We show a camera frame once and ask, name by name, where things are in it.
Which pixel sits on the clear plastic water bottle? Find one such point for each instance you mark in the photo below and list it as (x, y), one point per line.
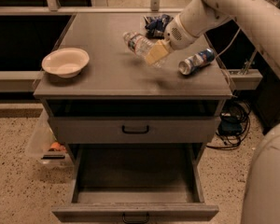
(141, 46)

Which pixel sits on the crushed blue soda can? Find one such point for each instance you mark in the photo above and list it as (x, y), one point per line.
(196, 61)

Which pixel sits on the open grey middle drawer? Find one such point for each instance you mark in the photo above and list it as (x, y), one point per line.
(136, 184)

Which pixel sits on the closed grey upper drawer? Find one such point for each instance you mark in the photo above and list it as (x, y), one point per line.
(91, 130)

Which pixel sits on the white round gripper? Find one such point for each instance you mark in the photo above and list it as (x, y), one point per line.
(178, 36)

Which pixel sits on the blue white chip bag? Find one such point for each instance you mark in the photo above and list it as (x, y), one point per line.
(156, 25)

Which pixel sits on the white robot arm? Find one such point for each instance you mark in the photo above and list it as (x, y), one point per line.
(260, 21)

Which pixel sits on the grey drawer cabinet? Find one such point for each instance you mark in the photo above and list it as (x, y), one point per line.
(116, 83)

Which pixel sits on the clear plastic storage bin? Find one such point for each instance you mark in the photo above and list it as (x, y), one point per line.
(39, 145)

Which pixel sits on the white paper bowl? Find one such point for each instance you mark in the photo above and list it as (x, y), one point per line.
(65, 63)

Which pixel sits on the orange fruit in bin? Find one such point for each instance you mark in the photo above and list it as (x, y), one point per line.
(56, 146)

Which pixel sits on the blue box on floor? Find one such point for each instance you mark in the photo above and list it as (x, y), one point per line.
(229, 129)

